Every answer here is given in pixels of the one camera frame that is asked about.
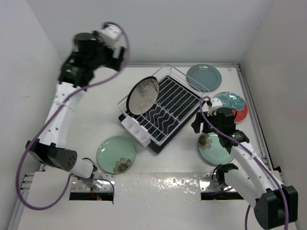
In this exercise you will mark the white cutlery holder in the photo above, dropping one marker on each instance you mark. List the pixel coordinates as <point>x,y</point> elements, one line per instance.
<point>137,131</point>

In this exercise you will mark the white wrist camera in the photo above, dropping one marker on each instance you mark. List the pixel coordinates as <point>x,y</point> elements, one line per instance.
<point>110,35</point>
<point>215,104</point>

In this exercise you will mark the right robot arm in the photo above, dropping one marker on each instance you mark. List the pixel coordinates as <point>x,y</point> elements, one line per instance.
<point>274,204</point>

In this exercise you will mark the red and teal plate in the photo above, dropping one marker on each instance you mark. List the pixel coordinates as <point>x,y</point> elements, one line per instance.
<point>236,103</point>

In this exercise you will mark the plain teal plate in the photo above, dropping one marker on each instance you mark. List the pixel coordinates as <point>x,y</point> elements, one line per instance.
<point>205,78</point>

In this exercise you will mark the green plate with flower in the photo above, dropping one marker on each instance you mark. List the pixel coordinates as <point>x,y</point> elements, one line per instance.
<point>211,149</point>
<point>116,154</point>

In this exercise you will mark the white wire dish rack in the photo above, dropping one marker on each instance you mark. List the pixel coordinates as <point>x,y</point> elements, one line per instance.
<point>171,71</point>

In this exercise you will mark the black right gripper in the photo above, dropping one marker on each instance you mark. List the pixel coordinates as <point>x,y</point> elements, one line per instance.
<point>196,124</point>

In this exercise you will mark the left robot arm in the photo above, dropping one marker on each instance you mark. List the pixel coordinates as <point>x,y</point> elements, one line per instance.
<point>90,51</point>

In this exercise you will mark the black drip tray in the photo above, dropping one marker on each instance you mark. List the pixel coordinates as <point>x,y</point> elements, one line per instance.
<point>176,105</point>

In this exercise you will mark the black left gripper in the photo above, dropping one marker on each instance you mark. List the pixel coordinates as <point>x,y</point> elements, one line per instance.
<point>111,62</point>

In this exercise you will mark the cream plate with branch design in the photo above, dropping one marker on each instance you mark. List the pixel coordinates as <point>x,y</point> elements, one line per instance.
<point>143,96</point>

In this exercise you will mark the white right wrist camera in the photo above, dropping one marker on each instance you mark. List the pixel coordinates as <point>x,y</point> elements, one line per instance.
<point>215,104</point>

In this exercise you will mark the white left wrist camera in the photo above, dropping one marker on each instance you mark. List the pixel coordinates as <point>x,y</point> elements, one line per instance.
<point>110,35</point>

